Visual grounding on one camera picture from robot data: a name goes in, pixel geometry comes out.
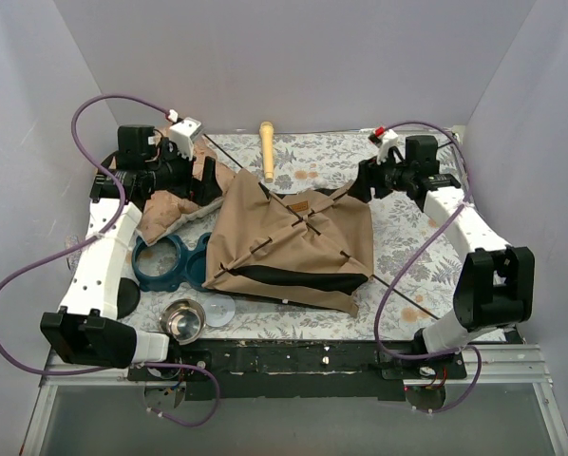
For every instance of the clear plastic lid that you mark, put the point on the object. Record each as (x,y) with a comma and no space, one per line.
(219,310)

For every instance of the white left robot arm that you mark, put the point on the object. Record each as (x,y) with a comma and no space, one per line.
(86,329)

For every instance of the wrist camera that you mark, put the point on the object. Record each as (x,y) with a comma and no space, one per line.
(183,133)
(383,139)

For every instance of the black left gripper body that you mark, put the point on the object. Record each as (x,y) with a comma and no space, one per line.
(207,180)

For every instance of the teal double pet feeder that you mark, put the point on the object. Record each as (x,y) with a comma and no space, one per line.
(188,265)

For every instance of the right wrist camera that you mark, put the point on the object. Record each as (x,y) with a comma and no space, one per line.
(383,139)

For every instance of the stainless steel bowl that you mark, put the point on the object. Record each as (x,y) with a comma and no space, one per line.
(184,320)

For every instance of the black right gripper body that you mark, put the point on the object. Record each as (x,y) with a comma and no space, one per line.
(369,180)

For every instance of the peach patterned pillow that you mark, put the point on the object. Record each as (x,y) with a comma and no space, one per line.
(164,213)

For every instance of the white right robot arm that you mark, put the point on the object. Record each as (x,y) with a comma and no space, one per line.
(496,284)

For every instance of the aluminium frame rail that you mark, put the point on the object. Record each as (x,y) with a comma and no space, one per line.
(490,363)

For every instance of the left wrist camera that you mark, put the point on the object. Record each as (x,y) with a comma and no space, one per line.
(183,133)

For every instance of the black microphone stand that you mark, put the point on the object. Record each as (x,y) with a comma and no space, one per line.
(128,297)

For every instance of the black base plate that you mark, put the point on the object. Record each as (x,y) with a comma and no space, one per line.
(274,368)

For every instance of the floral table mat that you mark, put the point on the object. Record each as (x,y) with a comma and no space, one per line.
(311,248)

